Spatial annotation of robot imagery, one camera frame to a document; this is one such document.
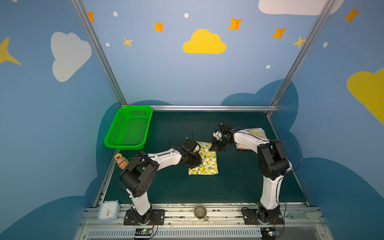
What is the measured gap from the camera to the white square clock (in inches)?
28.8

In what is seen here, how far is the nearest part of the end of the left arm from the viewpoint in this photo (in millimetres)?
728

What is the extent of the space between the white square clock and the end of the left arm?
43 cm
